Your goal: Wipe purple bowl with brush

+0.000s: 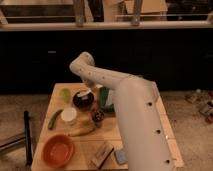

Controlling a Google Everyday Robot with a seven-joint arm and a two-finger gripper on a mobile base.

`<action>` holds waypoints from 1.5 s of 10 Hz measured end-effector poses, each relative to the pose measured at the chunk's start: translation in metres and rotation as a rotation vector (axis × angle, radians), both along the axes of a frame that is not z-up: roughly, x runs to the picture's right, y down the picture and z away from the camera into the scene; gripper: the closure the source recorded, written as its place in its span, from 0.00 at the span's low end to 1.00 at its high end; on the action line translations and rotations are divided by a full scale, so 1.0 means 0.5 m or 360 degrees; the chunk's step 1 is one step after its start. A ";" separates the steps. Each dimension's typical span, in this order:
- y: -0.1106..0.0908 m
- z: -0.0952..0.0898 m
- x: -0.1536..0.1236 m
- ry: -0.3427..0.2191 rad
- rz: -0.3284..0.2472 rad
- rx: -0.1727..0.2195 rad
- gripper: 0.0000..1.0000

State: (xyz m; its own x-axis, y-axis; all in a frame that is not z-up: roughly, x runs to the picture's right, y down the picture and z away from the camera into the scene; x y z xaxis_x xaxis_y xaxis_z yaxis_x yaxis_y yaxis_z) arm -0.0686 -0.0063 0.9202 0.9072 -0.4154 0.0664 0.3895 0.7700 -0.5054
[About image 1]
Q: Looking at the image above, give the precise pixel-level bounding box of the dark purple bowl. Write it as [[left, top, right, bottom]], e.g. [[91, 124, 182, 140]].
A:
[[72, 91, 94, 110]]

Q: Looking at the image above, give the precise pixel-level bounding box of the blue sponge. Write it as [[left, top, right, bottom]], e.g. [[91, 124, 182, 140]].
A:
[[114, 149, 127, 165]]

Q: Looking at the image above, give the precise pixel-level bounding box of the metal railing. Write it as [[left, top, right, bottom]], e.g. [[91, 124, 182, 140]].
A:
[[0, 0, 213, 31]]

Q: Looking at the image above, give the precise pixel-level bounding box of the white dish brush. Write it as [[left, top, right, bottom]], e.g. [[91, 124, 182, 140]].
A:
[[77, 89, 91, 97]]

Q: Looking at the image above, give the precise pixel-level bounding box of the white round lid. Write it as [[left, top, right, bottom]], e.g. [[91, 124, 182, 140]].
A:
[[61, 107, 77, 124]]

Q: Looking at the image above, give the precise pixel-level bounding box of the yellow banana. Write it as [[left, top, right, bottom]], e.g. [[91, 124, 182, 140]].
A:
[[68, 122, 96, 137]]

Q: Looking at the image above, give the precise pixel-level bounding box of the dark red cup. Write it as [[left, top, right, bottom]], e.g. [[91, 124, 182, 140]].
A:
[[91, 110, 104, 128]]

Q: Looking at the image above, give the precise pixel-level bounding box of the green cucumber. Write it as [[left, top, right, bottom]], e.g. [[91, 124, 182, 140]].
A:
[[48, 109, 63, 130]]

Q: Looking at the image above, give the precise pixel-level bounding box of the black metal bar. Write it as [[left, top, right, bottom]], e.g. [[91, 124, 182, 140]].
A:
[[24, 111, 33, 166]]

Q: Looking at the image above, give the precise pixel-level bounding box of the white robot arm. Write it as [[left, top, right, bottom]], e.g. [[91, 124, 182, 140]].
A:
[[69, 52, 176, 171]]

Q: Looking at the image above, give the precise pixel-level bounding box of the light green round fruit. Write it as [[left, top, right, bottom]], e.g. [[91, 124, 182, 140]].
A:
[[59, 88, 71, 103]]

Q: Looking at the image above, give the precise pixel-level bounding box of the wooden block brush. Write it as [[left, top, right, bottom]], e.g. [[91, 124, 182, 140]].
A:
[[91, 141, 114, 169]]

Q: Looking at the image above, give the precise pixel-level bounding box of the orange bowl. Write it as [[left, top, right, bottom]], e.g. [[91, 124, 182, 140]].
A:
[[41, 134, 75, 168]]

